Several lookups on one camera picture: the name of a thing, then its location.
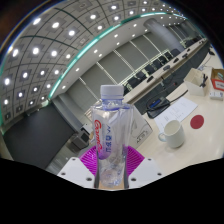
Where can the beige desk organizer box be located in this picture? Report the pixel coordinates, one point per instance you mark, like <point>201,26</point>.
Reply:
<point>192,85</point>

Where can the black tool in organizer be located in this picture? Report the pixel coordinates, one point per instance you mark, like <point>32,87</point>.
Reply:
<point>203,81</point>

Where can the row of black office chairs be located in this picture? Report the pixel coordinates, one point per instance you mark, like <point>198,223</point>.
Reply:
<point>148,70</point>

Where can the round ceiling lights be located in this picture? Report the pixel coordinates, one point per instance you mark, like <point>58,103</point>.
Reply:
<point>35,50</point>

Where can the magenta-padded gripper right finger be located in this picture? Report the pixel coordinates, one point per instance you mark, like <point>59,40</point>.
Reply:
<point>146,170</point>

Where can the clear plastic water bottle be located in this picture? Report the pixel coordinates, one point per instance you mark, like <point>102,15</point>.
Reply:
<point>111,133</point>

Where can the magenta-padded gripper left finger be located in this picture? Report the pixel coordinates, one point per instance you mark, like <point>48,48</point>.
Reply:
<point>75,170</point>

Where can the white ceramic mug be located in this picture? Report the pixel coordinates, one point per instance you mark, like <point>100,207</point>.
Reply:
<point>175,135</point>

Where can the small white labelled pack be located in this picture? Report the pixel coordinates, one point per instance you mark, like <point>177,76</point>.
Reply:
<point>215,95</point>

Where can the cardboard box with red side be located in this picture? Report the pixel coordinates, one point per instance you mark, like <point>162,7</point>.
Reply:
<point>218,84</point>

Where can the black desk microphone unit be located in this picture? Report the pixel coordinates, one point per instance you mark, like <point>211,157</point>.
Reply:
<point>156,105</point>

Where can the flat round red coaster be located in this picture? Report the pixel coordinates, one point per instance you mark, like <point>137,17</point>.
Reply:
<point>197,122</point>

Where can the white paper sheet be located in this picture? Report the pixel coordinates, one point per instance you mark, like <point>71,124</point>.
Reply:
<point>180,110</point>

